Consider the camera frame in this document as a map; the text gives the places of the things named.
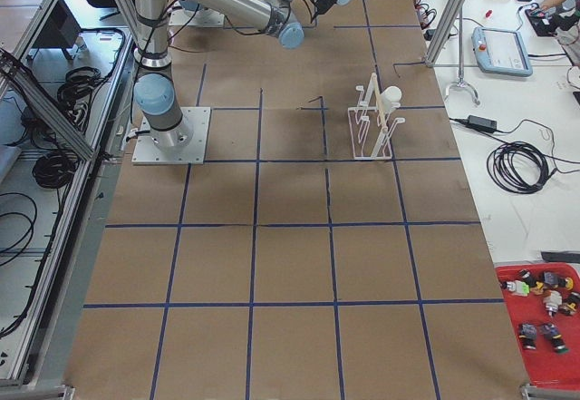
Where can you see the white plastic cup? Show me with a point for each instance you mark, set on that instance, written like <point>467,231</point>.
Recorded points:
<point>391,98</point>

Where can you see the red parts bin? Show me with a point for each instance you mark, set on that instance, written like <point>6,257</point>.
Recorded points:
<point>543,304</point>

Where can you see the wooden dowel rack handle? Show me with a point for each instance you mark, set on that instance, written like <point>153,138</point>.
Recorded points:
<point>381,108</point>

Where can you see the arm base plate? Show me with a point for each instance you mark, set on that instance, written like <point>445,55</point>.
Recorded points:
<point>202,18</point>
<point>185,144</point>

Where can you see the black power adapter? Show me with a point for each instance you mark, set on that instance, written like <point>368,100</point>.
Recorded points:
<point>481,124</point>

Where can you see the white wire cup rack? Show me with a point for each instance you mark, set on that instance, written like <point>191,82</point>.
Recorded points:
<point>368,141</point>

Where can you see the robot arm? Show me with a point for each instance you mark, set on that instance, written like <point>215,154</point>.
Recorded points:
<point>274,97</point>

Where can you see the teach pendant tablet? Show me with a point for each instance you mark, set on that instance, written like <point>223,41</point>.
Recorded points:
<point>501,51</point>

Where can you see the metal grabber claw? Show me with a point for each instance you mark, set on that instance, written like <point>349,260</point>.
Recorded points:
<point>462,86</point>

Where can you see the aluminium frame post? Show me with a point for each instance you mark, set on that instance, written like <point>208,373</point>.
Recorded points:
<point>442,31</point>

